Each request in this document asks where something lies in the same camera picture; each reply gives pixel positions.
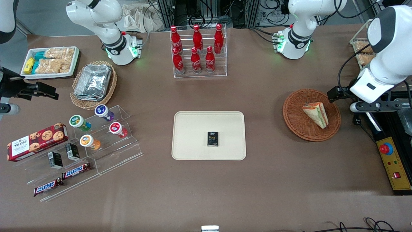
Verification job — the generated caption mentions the wire basket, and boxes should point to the wire basket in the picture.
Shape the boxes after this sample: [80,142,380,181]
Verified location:
[349,19,378,71]

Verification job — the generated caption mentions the Snickers chocolate bar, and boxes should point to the Snickers chocolate bar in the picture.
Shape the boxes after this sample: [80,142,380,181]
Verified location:
[33,178,63,197]
[61,162,92,180]

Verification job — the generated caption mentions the green lid yoghurt cup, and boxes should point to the green lid yoghurt cup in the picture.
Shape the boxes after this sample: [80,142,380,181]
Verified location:
[69,114,92,132]

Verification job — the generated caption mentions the yellow emergency stop control box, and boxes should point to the yellow emergency stop control box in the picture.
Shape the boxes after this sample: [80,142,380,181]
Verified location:
[376,136,412,196]

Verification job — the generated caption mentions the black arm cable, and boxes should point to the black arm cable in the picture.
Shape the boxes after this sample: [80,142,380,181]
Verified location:
[337,44,371,94]

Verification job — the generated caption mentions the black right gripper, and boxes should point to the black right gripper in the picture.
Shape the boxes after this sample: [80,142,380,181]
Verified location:
[0,68,59,100]

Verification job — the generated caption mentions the black tissue pack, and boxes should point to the black tissue pack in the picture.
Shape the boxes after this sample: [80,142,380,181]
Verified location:
[207,131,219,147]

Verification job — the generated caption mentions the yellow snack packet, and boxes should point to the yellow snack packet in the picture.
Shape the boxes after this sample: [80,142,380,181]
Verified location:
[23,57,35,74]

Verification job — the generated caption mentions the red lid yoghurt cup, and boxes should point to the red lid yoghurt cup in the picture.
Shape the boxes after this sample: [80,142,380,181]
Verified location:
[109,121,128,139]

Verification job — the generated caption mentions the orange lid yoghurt cup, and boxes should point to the orange lid yoghurt cup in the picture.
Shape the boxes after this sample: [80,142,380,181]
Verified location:
[79,134,101,151]

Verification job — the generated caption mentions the black metal side stand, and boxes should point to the black metal side stand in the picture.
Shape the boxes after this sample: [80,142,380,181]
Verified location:
[365,90,412,196]

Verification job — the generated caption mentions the light wicker basket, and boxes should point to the light wicker basket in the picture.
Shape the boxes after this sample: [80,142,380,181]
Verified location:
[70,60,117,111]

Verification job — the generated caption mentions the black plug with cable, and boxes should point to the black plug with cable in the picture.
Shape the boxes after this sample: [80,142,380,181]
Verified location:
[352,115,377,144]

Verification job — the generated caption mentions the small black box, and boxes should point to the small black box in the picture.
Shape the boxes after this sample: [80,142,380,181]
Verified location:
[65,142,80,161]
[48,151,63,169]

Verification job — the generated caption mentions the red Walkers cookie box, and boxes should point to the red Walkers cookie box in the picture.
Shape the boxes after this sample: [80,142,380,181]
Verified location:
[7,123,69,162]

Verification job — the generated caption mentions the purple lid yoghurt cup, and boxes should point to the purple lid yoghurt cup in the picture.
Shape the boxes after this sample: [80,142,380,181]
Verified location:
[94,104,115,122]

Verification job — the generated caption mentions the brown wicker basket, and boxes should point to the brown wicker basket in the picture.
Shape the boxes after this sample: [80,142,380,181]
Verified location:
[282,89,341,142]

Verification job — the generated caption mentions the beige cloth bag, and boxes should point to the beige cloth bag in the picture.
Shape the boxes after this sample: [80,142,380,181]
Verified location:
[121,3,155,33]

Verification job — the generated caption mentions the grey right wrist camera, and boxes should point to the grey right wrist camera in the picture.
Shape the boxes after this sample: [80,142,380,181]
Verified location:
[0,103,21,116]

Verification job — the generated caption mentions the black aluminium frame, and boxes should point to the black aluminium frame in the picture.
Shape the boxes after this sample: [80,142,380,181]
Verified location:
[156,0,292,30]

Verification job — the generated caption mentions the white rectangular snack tray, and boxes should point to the white rectangular snack tray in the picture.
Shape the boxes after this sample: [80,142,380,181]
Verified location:
[20,46,80,80]

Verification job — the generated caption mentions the stack of foil trays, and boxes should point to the stack of foil trays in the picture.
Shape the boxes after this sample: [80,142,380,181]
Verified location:
[74,64,112,102]

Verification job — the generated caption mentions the cream plastic tray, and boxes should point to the cream plastic tray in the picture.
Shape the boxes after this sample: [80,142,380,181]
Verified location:
[171,111,247,161]

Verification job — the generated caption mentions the clear acrylic bottle rack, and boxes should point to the clear acrylic bottle rack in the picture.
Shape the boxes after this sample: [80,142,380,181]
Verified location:
[170,24,228,79]

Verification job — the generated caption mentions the red cola bottle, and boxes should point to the red cola bottle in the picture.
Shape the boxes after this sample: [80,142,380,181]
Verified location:
[192,24,203,53]
[170,25,182,54]
[214,23,224,54]
[172,47,185,75]
[190,47,202,74]
[205,46,216,73]

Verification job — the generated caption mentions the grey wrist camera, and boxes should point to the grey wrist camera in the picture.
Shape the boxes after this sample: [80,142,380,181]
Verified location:
[350,99,412,113]
[0,103,21,116]

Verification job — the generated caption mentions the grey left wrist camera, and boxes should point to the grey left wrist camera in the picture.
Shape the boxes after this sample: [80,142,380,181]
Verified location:
[350,99,412,113]

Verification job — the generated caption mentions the rice crisp snack pack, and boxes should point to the rice crisp snack pack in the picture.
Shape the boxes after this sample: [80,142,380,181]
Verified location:
[357,53,376,67]
[44,47,75,61]
[354,41,374,54]
[35,58,70,74]

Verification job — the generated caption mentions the clear acrylic stepped display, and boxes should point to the clear acrylic stepped display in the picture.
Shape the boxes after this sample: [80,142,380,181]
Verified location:
[15,104,144,203]

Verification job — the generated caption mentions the black floor cables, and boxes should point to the black floor cables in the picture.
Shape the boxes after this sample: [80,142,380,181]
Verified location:
[302,217,412,232]

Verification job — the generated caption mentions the plastic-wrapped triangle sandwich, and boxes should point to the plastic-wrapped triangle sandwich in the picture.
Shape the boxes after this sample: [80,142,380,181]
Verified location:
[302,101,329,129]

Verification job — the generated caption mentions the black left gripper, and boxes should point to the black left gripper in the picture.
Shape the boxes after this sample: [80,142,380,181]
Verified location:
[327,86,353,103]

